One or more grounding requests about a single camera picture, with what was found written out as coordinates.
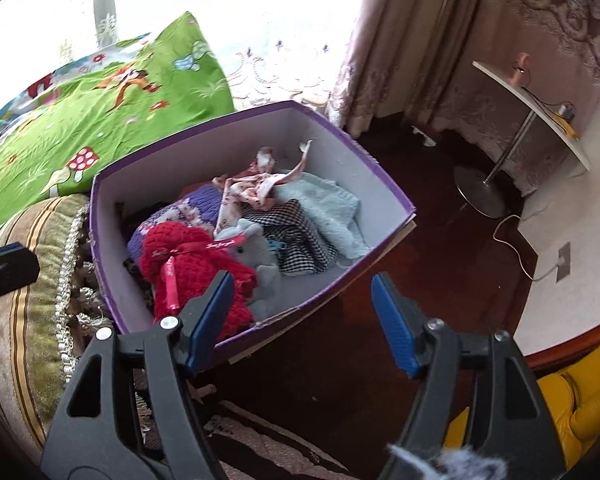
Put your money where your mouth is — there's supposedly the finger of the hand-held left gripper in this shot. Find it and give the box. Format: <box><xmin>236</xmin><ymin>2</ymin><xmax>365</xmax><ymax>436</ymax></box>
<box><xmin>0</xmin><ymin>242</ymin><xmax>41</xmax><ymax>311</ymax></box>

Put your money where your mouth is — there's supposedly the white round side table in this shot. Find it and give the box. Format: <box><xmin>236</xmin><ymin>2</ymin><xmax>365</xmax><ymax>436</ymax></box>
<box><xmin>454</xmin><ymin>60</ymin><xmax>592</xmax><ymax>219</ymax></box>

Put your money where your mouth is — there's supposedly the plain beige curtain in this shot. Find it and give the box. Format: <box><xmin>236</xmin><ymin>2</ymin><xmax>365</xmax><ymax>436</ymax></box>
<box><xmin>327</xmin><ymin>0</ymin><xmax>486</xmax><ymax>136</ymax></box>

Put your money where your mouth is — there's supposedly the green cartoon printed blanket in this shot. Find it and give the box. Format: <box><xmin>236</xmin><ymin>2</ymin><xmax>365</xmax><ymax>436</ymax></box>
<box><xmin>0</xmin><ymin>10</ymin><xmax>238</xmax><ymax>246</ymax></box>

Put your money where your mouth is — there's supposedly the small pink lamp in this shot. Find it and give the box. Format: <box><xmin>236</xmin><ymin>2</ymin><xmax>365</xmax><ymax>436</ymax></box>
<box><xmin>511</xmin><ymin>52</ymin><xmax>531</xmax><ymax>86</ymax></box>

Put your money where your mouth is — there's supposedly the pale blue plush toy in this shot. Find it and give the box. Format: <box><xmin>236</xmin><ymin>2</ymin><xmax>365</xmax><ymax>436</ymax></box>
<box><xmin>214</xmin><ymin>220</ymin><xmax>283</xmax><ymax>323</ymax></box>

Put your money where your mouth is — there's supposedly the white cable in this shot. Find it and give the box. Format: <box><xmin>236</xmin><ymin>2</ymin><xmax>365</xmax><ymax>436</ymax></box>
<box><xmin>492</xmin><ymin>214</ymin><xmax>563</xmax><ymax>282</ymax></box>

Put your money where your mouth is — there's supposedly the light blue towel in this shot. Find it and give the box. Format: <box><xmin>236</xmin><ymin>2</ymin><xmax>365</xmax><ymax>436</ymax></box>
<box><xmin>275</xmin><ymin>172</ymin><xmax>373</xmax><ymax>261</ymax></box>

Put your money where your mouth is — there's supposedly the black white checked cloth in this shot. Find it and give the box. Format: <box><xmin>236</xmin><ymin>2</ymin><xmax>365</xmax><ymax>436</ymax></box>
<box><xmin>240</xmin><ymin>199</ymin><xmax>338</xmax><ymax>277</ymax></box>

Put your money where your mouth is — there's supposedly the red knitted hat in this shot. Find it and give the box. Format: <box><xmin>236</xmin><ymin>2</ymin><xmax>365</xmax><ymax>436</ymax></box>
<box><xmin>139</xmin><ymin>222</ymin><xmax>258</xmax><ymax>343</ymax></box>

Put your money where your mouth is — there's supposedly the patterned rug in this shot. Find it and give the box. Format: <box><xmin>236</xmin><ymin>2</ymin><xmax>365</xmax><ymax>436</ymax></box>
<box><xmin>130</xmin><ymin>367</ymin><xmax>381</xmax><ymax>480</ymax></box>

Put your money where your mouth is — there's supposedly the purple knitted garment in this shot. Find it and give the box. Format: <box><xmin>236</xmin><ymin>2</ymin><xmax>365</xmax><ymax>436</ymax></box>
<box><xmin>127</xmin><ymin>183</ymin><xmax>226</xmax><ymax>261</ymax></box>

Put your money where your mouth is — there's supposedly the wall socket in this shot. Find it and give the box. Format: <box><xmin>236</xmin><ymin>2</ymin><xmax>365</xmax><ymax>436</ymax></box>
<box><xmin>555</xmin><ymin>242</ymin><xmax>572</xmax><ymax>283</ymax></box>

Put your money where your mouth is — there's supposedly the white red printed scarf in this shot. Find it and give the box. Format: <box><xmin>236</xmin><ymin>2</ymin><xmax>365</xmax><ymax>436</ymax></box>
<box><xmin>212</xmin><ymin>140</ymin><xmax>313</xmax><ymax>231</ymax></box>

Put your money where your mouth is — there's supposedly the grey fuzzy cloth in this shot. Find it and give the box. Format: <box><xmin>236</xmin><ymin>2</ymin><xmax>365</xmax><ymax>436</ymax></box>
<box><xmin>387</xmin><ymin>442</ymin><xmax>508</xmax><ymax>480</ymax></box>

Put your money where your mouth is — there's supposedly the striped velvet cushion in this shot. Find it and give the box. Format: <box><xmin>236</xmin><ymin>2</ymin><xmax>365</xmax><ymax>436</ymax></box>
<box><xmin>0</xmin><ymin>195</ymin><xmax>146</xmax><ymax>456</ymax></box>

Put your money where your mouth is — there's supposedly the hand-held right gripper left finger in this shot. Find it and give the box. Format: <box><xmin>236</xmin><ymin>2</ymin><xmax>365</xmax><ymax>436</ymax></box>
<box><xmin>40</xmin><ymin>269</ymin><xmax>237</xmax><ymax>480</ymax></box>

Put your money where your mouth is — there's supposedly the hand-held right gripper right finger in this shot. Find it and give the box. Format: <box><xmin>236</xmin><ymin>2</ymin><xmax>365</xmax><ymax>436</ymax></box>
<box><xmin>370</xmin><ymin>272</ymin><xmax>568</xmax><ymax>480</ymax></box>

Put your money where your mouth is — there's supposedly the purple cardboard box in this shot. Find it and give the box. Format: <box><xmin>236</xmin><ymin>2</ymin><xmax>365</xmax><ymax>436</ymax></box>
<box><xmin>89</xmin><ymin>100</ymin><xmax>417</xmax><ymax>361</ymax></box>

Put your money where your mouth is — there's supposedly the yellow leather seat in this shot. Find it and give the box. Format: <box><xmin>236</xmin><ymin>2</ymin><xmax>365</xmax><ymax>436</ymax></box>
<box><xmin>442</xmin><ymin>365</ymin><xmax>600</xmax><ymax>480</ymax></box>

